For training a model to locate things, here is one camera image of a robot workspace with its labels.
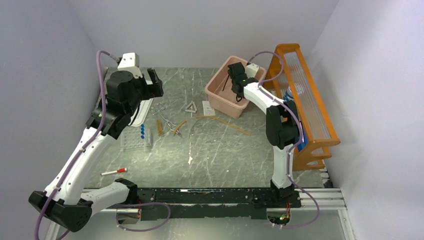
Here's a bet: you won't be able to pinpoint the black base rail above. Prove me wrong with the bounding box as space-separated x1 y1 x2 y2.
102 187 345 221

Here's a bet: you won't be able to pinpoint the white blue bottle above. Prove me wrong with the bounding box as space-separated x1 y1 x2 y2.
283 85 303 101

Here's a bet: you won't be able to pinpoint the clear well plate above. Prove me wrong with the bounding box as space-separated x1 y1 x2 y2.
120 128 152 151

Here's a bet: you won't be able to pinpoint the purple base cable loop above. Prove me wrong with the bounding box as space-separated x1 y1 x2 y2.
115 202 172 232

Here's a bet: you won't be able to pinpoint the blue pen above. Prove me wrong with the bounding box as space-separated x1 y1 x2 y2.
297 130 308 152

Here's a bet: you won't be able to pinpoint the white plastic tray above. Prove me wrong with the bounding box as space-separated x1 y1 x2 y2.
128 99 153 127

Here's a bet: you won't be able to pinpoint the white paper packet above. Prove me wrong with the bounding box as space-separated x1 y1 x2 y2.
202 100 216 116

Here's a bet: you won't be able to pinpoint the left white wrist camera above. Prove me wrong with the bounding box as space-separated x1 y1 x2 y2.
117 52 142 79

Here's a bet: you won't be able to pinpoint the metal crucible tongs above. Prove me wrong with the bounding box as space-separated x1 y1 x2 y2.
150 102 177 131

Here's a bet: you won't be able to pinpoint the yellow rubber tube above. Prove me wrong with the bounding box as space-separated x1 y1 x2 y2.
172 115 252 137

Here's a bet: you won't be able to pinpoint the tan bottle brush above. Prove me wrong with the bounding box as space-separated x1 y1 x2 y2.
155 119 164 137

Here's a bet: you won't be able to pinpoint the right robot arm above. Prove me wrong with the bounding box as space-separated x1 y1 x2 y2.
227 62 301 207

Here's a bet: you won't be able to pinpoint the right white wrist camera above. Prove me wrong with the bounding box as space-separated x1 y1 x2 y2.
245 63 260 78

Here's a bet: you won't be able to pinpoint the black iron ring stand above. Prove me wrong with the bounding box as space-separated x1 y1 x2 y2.
221 68 231 92

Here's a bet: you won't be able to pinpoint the pink plastic bin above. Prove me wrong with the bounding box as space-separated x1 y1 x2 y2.
204 55 250 119

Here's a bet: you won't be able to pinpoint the orange wooden rack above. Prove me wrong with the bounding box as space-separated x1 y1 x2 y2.
264 43 341 171

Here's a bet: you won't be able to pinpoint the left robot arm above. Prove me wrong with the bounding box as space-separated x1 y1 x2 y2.
28 68 164 232

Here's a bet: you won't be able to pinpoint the red white marker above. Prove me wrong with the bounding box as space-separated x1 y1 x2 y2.
100 167 128 177

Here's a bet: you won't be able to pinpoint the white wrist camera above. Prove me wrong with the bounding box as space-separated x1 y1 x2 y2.
245 63 260 78
117 52 142 79

